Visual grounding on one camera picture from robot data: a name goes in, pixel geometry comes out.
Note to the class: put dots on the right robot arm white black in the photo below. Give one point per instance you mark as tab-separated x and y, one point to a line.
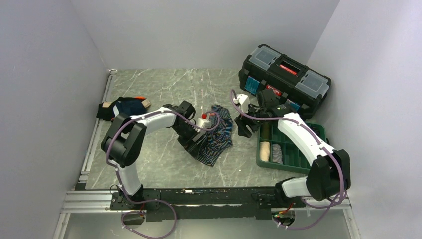
329	175

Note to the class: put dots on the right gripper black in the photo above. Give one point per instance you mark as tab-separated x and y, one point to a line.
243	120

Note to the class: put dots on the aluminium frame rail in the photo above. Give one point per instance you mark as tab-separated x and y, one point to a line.
79	200

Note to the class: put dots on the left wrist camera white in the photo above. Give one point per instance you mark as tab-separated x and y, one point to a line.
203	121

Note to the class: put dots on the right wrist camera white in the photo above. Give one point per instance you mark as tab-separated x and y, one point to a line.
241	100

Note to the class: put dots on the grey striped rolled cloth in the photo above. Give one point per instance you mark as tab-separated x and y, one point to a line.
277	155

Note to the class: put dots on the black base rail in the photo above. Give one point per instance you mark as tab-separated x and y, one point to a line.
206	203

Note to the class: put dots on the olive rolled cloth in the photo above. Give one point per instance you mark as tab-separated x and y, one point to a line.
265	132

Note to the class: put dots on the black toolbox with clear lids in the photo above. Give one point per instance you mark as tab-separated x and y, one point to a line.
293	82

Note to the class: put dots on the cream rolled cloth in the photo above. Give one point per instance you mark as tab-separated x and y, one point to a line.
264	151

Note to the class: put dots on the dark navy orange clothes pile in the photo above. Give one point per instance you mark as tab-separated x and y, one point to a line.
123	105

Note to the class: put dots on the navy striped underwear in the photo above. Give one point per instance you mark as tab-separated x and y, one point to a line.
218	140

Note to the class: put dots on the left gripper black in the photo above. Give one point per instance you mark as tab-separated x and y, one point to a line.
192	147

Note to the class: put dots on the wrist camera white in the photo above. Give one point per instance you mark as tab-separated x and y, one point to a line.
203	121
241	100

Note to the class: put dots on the green compartment tray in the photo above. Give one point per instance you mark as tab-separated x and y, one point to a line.
293	160

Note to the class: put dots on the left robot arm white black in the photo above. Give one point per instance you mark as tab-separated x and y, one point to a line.
124	139

